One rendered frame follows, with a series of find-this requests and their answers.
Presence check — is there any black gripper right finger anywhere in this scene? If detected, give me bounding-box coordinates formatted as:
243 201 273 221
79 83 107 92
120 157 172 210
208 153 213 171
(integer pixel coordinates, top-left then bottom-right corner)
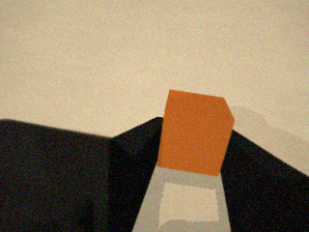
219 130 309 232

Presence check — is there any orange block with dark square mark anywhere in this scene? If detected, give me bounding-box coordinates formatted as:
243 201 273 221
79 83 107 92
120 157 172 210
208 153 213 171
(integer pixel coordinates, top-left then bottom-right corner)
156 89 235 177

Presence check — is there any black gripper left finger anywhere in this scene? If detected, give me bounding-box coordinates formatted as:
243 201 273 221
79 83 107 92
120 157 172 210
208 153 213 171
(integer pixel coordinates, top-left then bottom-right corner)
0 117 163 232

